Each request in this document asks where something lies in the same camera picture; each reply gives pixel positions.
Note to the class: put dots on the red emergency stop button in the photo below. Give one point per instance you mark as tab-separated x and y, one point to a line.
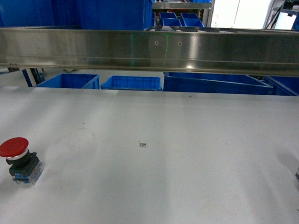
25	166

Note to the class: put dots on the blue bin below centre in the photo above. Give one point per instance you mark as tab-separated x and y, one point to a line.
132	83

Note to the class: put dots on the blue bin below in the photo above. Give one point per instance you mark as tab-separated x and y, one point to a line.
132	83
73	81

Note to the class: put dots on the large blue bin below right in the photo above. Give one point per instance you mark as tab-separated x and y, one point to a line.
215	83

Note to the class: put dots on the blue bin below left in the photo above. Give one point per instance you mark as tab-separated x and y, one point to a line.
73	81

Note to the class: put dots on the stainless steel shelf rail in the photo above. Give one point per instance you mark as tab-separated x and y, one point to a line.
177	49

